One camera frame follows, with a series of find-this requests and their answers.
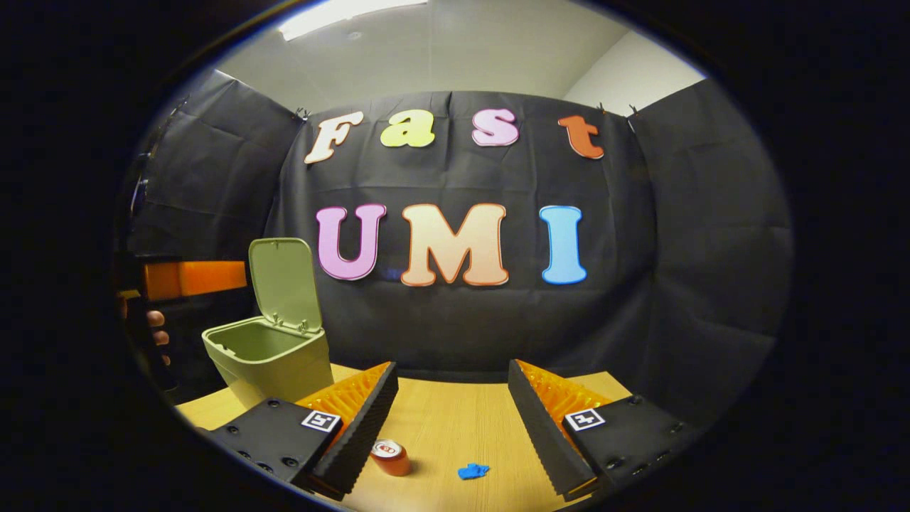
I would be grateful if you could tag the ceiling light panel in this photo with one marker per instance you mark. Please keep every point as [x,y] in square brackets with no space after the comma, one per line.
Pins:
[334,14]

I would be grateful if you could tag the red pop can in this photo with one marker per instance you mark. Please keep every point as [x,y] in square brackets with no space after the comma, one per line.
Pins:
[391,461]

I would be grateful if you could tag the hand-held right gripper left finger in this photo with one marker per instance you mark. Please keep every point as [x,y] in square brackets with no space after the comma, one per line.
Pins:
[362,434]

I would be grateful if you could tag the blue paper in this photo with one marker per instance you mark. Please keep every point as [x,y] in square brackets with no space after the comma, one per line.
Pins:
[473,471]

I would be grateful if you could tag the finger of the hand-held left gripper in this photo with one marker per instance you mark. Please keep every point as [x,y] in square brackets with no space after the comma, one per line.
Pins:
[206,277]

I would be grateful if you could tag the black backdrop cloth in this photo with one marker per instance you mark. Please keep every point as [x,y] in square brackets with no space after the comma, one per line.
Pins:
[462,320]

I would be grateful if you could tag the green desktop garbage bin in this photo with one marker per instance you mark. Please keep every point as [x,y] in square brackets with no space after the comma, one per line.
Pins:
[284,370]

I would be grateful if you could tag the wooden desktop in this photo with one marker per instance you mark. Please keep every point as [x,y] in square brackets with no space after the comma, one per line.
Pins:
[455,427]

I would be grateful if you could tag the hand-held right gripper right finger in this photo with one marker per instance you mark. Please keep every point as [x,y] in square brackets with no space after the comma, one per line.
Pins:
[544,434]

